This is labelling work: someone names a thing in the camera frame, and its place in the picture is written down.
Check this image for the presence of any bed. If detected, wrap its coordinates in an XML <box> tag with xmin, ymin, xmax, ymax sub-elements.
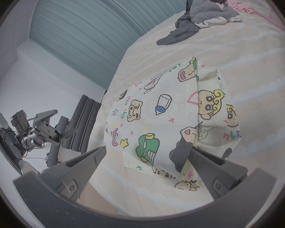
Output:
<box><xmin>79</xmin><ymin>0</ymin><xmax>285</xmax><ymax>217</ymax></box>

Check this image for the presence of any white printed pyjama top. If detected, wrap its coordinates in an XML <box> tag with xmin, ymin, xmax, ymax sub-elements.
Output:
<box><xmin>103</xmin><ymin>57</ymin><xmax>242</xmax><ymax>192</ymax></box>

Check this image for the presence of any pile of clothes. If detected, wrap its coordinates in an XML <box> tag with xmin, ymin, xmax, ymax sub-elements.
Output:
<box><xmin>156</xmin><ymin>0</ymin><xmax>243</xmax><ymax>46</ymax></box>

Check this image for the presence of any pink garment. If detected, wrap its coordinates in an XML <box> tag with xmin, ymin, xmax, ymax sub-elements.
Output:
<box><xmin>224</xmin><ymin>0</ymin><xmax>285</xmax><ymax>30</ymax></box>

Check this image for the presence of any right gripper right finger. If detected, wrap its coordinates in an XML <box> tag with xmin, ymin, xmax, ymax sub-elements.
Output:
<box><xmin>188</xmin><ymin>147</ymin><xmax>249</xmax><ymax>199</ymax></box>

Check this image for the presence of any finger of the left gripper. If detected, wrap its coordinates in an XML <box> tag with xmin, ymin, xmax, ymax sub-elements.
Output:
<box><xmin>59</xmin><ymin>128</ymin><xmax>78</xmax><ymax>142</ymax></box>
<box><xmin>34</xmin><ymin>109</ymin><xmax>59</xmax><ymax>128</ymax></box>

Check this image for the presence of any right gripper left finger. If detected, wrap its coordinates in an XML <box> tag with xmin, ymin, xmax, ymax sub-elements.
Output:
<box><xmin>41</xmin><ymin>146</ymin><xmax>107</xmax><ymax>198</ymax></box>

